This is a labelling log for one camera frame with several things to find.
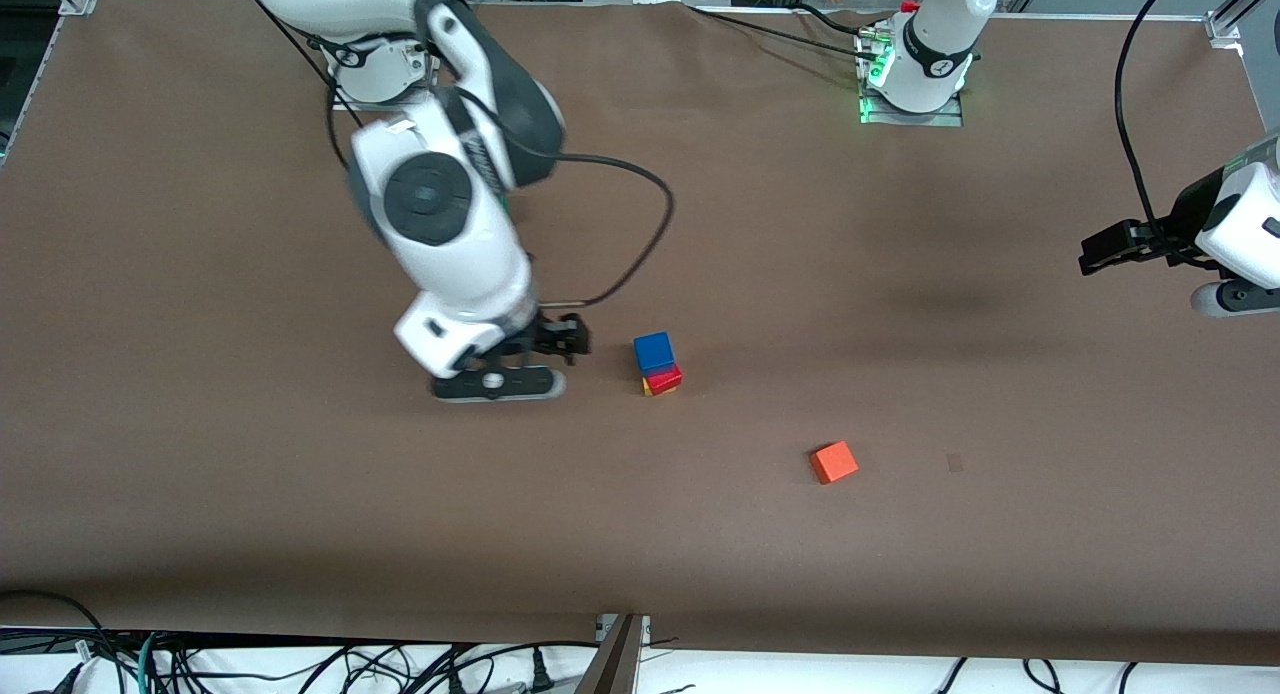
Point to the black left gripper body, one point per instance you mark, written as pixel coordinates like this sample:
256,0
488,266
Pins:
1168,236

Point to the blue wooden block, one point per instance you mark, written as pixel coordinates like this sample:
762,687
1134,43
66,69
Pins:
653,352

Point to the red wooden block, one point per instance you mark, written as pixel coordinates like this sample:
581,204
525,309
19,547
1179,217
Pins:
668,379

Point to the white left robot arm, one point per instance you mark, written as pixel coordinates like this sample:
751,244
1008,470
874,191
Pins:
930,44

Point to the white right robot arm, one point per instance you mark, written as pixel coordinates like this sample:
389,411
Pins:
450,244

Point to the brown table cover sheet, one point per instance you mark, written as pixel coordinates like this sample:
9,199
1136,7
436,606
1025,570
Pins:
640,534

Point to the orange wooden block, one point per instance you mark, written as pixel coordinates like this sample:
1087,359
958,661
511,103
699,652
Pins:
833,462

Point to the black power plug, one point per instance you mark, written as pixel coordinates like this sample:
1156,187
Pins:
541,671

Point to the aluminium corner bracket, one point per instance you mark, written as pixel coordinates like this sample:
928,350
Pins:
1225,26
80,1

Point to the small metal bracket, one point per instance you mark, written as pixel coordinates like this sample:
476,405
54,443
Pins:
643,629

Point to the dark brown table post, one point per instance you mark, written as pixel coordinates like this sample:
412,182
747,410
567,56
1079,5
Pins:
610,669

